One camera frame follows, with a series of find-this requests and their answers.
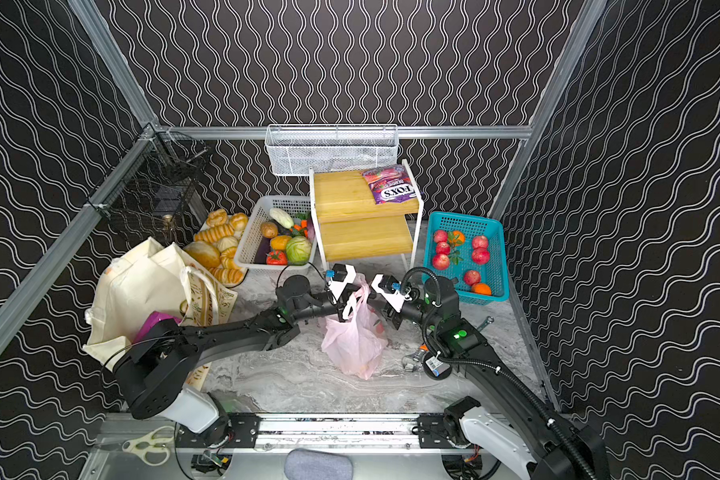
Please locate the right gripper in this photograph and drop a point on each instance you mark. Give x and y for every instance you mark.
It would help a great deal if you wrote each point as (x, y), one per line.
(384, 303)

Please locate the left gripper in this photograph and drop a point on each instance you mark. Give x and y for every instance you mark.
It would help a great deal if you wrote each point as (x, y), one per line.
(339, 303)

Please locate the pink plastic grocery bag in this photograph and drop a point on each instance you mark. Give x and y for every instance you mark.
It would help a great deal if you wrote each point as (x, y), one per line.
(355, 346)

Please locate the purple snack packet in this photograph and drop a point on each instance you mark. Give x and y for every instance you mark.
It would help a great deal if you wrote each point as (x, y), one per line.
(153, 319)

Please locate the cream canvas tote bag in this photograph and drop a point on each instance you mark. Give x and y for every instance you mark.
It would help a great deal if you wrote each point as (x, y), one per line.
(152, 278)

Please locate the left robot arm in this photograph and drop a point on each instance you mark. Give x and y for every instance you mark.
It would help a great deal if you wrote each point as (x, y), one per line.
(152, 374)

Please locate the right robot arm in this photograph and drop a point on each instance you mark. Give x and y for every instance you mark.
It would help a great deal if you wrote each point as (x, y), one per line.
(531, 439)

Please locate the orange box cutter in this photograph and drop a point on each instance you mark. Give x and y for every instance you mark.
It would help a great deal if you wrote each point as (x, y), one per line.
(413, 362)

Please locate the black round tape measure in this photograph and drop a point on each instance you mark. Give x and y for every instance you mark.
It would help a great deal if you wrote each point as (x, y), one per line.
(435, 368)

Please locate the green cabbage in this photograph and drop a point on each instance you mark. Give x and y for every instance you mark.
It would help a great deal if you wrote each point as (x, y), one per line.
(298, 250)

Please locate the orange fruit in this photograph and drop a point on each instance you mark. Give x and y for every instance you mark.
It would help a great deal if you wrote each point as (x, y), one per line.
(481, 289)

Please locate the wooden two-tier shelf rack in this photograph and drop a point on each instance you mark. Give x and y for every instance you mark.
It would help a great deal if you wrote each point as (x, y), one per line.
(350, 225)

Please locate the red tomato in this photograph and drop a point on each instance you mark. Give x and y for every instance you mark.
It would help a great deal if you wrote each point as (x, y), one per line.
(276, 258)

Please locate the silver wrench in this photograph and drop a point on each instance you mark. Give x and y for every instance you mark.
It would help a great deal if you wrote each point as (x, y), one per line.
(489, 320)

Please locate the yellow orange vegetable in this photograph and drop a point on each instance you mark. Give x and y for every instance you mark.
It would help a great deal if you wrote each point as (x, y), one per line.
(280, 242)

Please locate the teal plastic fruit basket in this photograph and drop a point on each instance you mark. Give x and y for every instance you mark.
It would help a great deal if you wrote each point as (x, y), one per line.
(469, 251)

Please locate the red apple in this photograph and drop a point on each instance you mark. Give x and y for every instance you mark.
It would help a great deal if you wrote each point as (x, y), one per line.
(480, 256)

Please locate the brown potato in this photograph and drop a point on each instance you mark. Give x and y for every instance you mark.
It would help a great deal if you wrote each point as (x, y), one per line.
(269, 229)

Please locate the white plastic vegetable basket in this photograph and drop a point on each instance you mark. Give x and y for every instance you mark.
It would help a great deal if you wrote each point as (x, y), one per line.
(253, 248)

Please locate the purple Fox's candy bag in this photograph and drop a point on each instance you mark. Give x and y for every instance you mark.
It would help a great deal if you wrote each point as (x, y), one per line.
(391, 184)

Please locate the large bread loaf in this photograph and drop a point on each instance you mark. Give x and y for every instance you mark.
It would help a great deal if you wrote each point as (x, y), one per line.
(204, 253)

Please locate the long braided bread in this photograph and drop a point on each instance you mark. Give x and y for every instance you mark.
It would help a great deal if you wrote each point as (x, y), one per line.
(214, 234)

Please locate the grey cloth pad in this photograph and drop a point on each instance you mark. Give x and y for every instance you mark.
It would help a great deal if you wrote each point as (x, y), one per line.
(301, 464)

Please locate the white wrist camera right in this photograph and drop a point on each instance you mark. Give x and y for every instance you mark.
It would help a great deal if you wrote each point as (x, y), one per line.
(389, 289)

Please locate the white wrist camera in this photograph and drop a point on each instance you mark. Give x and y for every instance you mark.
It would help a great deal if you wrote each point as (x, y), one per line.
(389, 289)
(338, 278)

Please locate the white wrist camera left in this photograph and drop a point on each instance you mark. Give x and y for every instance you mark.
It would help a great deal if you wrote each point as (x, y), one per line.
(338, 278)

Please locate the metal base rail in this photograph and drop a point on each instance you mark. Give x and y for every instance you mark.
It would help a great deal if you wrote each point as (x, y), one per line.
(372, 433)

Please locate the white wire wall basket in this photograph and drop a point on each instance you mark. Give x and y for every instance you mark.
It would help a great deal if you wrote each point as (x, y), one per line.
(296, 150)

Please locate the black wire wall basket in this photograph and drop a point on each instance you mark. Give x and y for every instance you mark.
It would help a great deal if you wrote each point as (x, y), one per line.
(157, 195)

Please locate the scissors with cream handles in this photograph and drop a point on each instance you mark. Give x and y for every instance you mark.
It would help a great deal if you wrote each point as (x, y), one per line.
(154, 448)

